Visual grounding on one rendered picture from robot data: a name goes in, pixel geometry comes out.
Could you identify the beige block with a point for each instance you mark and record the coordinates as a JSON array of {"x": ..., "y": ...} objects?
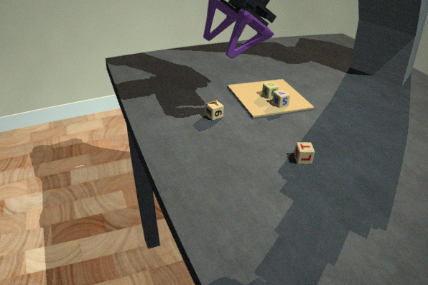
[
  {"x": 281, "y": 98},
  {"x": 304, "y": 153},
  {"x": 269, "y": 88},
  {"x": 214, "y": 110}
]

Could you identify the tan square mat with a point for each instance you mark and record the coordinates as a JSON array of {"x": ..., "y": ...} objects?
[{"x": 251, "y": 97}]

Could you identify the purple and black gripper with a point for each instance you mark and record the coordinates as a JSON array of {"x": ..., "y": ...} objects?
[{"x": 250, "y": 14}]

